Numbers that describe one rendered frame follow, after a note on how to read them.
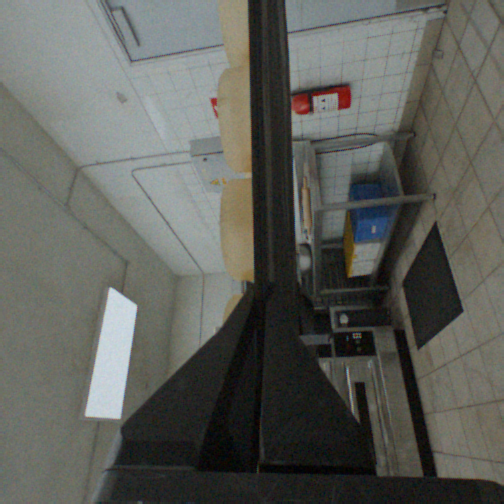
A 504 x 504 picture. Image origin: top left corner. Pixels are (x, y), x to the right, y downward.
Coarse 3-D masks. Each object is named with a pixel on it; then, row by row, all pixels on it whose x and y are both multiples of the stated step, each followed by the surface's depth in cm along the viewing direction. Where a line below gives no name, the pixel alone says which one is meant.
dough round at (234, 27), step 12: (228, 0) 16; (240, 0) 16; (228, 12) 16; (240, 12) 16; (228, 24) 16; (240, 24) 16; (228, 36) 17; (240, 36) 17; (228, 48) 17; (240, 48) 17; (228, 60) 18; (240, 60) 18
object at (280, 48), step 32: (256, 0) 13; (256, 32) 13; (256, 64) 13; (288, 64) 47; (256, 96) 13; (288, 96) 42; (256, 128) 13; (288, 128) 38; (256, 160) 13; (288, 160) 35; (256, 192) 12; (288, 192) 32; (256, 224) 12; (288, 224) 30; (256, 256) 12; (288, 256) 28; (256, 288) 12; (288, 288) 26; (256, 320) 12; (256, 352) 12
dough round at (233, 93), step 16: (224, 80) 15; (240, 80) 15; (224, 96) 15; (240, 96) 15; (224, 112) 15; (240, 112) 15; (224, 128) 15; (240, 128) 15; (224, 144) 16; (240, 144) 16; (240, 160) 16
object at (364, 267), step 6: (348, 252) 380; (348, 258) 389; (348, 264) 393; (354, 264) 374; (360, 264) 374; (366, 264) 374; (372, 264) 375; (348, 270) 398; (354, 270) 386; (360, 270) 387; (366, 270) 389; (348, 276) 400
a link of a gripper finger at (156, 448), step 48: (240, 336) 10; (192, 384) 8; (240, 384) 12; (144, 432) 7; (192, 432) 7; (240, 432) 11; (144, 480) 6; (192, 480) 6; (240, 480) 6; (288, 480) 6; (336, 480) 6; (384, 480) 6; (432, 480) 5; (480, 480) 5
